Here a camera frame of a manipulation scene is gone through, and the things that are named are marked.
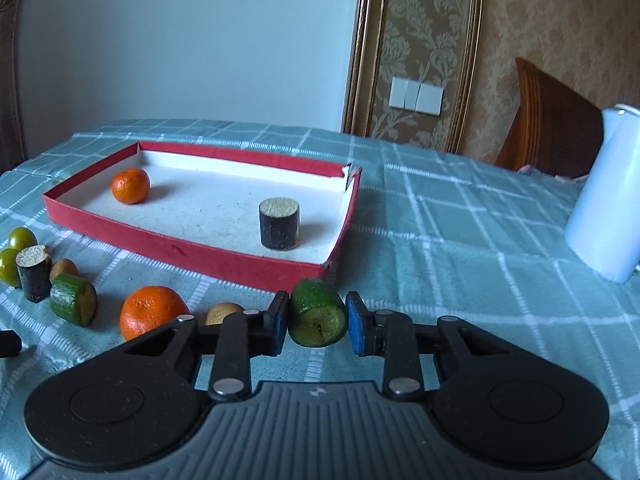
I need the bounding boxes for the small brown fruit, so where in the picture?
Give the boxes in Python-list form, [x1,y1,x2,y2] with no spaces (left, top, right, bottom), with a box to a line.
[49,258,79,283]

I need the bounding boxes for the yellow-brown round fruit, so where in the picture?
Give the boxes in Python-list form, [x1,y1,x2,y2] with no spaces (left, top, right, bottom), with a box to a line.
[205,302,245,327]

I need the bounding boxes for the small green fruit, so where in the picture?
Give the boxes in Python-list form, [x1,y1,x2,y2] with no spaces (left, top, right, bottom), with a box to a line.
[0,248,22,283]
[9,227,37,252]

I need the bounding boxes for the wooden chair back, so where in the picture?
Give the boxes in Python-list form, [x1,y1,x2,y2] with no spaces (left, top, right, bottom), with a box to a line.
[495,57,606,178]

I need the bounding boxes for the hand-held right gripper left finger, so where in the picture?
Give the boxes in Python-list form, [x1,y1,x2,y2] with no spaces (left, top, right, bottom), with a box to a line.
[122,291,291,403]

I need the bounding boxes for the large orange tangerine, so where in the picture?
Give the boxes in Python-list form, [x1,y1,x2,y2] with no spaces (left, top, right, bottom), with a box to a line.
[119,286,190,341]

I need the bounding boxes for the green plaid tablecloth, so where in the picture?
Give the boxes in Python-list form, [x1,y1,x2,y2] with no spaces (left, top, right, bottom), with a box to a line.
[0,119,640,480]

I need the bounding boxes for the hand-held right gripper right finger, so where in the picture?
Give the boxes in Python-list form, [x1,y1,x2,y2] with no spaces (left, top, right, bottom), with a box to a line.
[345,291,521,402]

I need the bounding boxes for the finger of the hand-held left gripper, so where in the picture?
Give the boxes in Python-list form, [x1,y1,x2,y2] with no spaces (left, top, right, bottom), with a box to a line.
[0,331,22,359]

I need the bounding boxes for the brown curtain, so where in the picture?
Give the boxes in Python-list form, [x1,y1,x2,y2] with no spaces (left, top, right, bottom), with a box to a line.
[0,0,26,173]

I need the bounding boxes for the white wall switch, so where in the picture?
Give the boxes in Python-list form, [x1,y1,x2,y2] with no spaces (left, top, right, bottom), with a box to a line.
[389,76,444,115]

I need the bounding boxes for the dark sugarcane piece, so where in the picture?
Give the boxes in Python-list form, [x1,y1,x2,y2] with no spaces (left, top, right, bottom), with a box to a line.
[258,198,301,251]
[16,245,53,304]

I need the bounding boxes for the small orange tangerine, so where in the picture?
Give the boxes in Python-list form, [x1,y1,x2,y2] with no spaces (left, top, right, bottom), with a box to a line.
[111,168,151,205]

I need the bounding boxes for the red cardboard box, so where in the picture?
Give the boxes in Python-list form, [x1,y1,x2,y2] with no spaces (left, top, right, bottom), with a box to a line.
[42,141,363,293]

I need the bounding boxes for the white kettle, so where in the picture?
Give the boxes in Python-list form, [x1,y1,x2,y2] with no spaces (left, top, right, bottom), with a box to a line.
[564,103,640,285]

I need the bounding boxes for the gold framed wallpaper panel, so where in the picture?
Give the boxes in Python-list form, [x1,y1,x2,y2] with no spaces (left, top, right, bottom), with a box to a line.
[342,0,486,153]

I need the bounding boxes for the green cucumber piece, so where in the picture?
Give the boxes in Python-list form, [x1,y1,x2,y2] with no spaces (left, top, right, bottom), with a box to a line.
[49,275,98,327]
[287,278,348,348]

